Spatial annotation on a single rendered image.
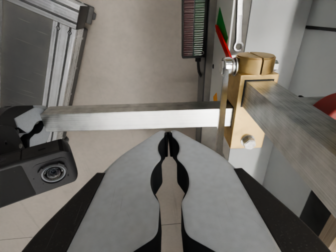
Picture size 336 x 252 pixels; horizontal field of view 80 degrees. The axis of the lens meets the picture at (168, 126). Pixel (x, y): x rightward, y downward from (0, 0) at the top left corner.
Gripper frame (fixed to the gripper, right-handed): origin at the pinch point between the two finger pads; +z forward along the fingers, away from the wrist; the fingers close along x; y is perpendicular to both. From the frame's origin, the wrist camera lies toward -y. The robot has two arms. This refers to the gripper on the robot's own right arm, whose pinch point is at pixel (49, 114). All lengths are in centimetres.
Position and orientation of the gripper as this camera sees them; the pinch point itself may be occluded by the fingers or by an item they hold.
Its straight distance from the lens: 38.0
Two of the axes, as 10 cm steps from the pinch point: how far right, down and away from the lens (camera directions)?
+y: -10.0, 0.3, 0.0
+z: -0.1, -4.9, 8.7
